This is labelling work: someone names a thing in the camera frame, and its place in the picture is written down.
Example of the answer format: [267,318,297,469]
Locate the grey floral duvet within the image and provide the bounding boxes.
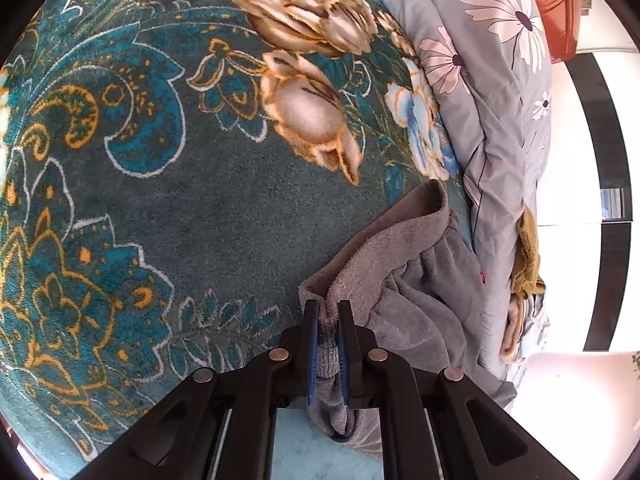
[382,0,552,378]

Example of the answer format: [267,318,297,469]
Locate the olive green garment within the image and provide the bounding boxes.
[511,207,546,301]

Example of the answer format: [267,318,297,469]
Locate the beige pink garment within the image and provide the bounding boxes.
[499,295,524,364]

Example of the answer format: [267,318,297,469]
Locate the grey fleece sweatpants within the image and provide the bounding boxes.
[299,180,516,458]

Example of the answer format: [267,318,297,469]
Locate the teal floral blanket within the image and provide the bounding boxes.
[1,0,469,479]

